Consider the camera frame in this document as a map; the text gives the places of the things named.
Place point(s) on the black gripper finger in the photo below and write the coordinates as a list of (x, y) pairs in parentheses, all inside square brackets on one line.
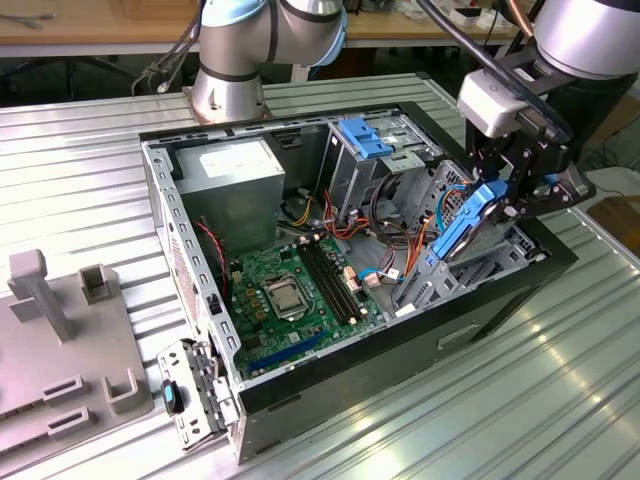
[(565, 190), (520, 160)]

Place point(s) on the hard disk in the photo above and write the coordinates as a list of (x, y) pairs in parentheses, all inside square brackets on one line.
[(465, 225)]

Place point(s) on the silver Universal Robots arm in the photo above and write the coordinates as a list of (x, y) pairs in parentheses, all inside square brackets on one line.
[(225, 95)]

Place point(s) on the grey metal disk bay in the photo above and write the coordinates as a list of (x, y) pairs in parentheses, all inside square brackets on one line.
[(432, 295)]

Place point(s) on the brown cardboard box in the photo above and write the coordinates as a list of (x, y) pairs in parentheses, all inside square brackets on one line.
[(620, 220)]

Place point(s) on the brown wooden cabinet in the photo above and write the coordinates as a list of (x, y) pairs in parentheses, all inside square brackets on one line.
[(625, 120)]

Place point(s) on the white boxes on desk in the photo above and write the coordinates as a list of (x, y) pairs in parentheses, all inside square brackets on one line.
[(492, 21)]

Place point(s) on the blue optical drive latch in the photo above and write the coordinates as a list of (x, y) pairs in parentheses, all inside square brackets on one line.
[(367, 145)]

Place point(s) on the grey optical drive cage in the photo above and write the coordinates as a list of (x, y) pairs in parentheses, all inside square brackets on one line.
[(345, 175)]

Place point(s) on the black RAM slot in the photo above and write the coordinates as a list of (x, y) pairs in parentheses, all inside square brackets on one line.
[(323, 283), (329, 281), (338, 278), (344, 276)]

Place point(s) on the black open PC case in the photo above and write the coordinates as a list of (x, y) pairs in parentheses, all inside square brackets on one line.
[(400, 360)]

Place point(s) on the silver CPU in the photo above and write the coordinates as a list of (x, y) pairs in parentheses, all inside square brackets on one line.
[(286, 301)]

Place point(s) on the CPU socket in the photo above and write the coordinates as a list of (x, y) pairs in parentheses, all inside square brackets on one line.
[(291, 317)]

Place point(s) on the grey power supply unit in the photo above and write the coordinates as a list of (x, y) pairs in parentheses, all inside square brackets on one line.
[(230, 200)]

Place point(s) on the green motherboard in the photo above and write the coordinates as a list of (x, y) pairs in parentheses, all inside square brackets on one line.
[(280, 340)]

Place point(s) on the blue expansion slot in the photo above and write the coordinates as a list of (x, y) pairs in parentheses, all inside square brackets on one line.
[(285, 353)]

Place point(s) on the black office chair base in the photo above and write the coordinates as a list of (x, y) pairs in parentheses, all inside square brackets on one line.
[(115, 70)]

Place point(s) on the blue and black clip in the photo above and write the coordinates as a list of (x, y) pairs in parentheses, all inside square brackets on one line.
[(171, 395)]

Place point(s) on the long wooden desk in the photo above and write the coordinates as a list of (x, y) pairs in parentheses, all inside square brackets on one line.
[(100, 30)]

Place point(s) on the grey parts rack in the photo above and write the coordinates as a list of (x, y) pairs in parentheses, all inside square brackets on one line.
[(75, 350)]

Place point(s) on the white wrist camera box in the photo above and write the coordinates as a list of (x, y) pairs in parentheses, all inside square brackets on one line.
[(487, 100)]

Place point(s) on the metal slot bracket latch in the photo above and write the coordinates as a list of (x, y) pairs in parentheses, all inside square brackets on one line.
[(200, 425)]

